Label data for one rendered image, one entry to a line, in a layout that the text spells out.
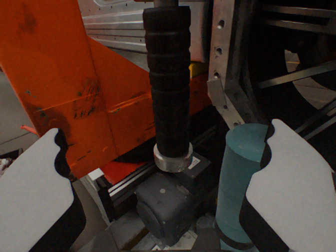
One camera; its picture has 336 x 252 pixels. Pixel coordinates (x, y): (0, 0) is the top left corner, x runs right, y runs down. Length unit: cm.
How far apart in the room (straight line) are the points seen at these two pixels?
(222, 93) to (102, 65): 30
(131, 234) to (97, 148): 46
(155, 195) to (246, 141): 41
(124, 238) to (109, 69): 66
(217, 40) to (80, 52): 28
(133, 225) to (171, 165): 72
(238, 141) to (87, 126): 36
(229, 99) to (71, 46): 34
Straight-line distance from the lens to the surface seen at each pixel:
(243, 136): 27
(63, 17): 44
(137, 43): 95
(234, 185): 29
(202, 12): 66
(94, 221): 112
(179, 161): 18
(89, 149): 52
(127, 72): 53
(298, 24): 43
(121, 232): 89
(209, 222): 86
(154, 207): 59
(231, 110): 39
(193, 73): 72
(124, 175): 88
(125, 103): 54
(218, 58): 37
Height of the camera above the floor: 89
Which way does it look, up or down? 32 degrees down
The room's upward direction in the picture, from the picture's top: 4 degrees counter-clockwise
